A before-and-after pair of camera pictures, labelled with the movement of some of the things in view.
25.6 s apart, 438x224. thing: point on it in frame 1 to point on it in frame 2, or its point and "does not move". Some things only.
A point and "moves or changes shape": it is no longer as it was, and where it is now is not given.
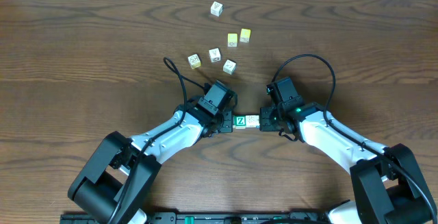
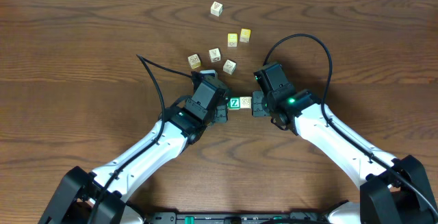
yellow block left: [232, 40] does not move
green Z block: [239, 122] moves or changes shape
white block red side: [252, 121] to [245, 102]
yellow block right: [245, 35] does not move
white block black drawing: [215, 55] does not move
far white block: [216, 9] does not move
